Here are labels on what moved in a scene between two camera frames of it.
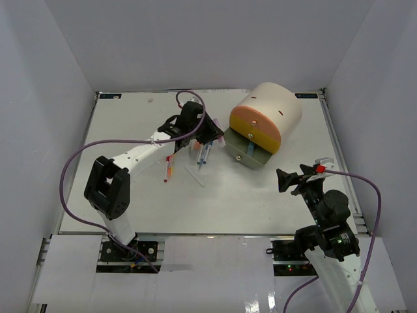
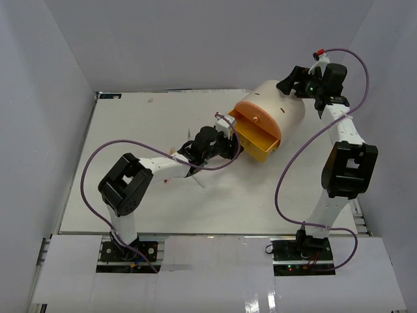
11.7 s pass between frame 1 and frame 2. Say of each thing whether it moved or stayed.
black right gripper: moved
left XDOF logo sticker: stayed
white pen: stayed
